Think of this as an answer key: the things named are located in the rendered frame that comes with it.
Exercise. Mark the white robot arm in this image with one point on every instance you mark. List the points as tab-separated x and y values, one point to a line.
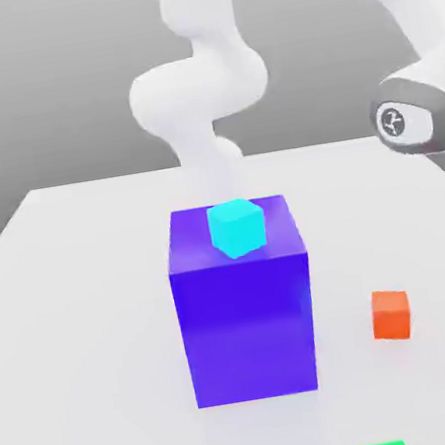
201	88

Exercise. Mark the small cyan cube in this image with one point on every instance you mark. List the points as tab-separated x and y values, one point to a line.
236	228

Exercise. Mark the small orange cube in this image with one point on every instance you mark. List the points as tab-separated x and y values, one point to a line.
390	315

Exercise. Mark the large blue box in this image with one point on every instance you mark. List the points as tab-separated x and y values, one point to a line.
246	324

